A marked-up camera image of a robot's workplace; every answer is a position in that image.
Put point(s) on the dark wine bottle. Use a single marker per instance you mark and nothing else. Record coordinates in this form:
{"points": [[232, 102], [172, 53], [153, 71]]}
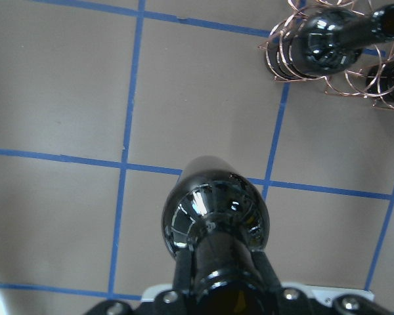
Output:
{"points": [[327, 42], [221, 218]]}

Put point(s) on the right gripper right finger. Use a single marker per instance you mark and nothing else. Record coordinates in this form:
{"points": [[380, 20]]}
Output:
{"points": [[264, 267]]}

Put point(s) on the dark wine bottle in basket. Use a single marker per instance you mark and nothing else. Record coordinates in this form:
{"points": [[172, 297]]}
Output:
{"points": [[327, 42]]}

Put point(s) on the copper wire wine basket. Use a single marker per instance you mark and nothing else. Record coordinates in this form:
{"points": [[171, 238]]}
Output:
{"points": [[350, 82]]}

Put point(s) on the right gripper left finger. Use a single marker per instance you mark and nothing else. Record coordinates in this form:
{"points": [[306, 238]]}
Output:
{"points": [[184, 271]]}

